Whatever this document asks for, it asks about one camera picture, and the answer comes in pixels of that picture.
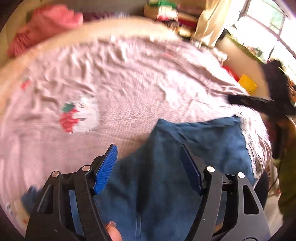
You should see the yellow box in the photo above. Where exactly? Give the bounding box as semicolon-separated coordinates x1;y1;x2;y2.
238;74;257;95

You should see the lilac cartoon print quilt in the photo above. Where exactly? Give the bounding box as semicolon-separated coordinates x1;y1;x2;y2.
0;34;273;237

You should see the blue denim pants lace hem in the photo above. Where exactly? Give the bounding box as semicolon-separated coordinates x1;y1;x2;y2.
21;115;258;241

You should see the cream curtain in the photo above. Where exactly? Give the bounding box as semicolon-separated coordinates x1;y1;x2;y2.
191;0;250;48

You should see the stack of folded clothes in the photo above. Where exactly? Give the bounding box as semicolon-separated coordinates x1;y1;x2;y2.
144;1;204;39

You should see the left hand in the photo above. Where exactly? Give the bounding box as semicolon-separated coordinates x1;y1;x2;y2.
105;221;122;241

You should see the red bag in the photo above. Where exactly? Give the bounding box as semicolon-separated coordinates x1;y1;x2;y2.
222;65;240;82

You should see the pink crumpled blanket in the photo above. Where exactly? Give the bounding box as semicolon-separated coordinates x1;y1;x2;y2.
8;4;84;58

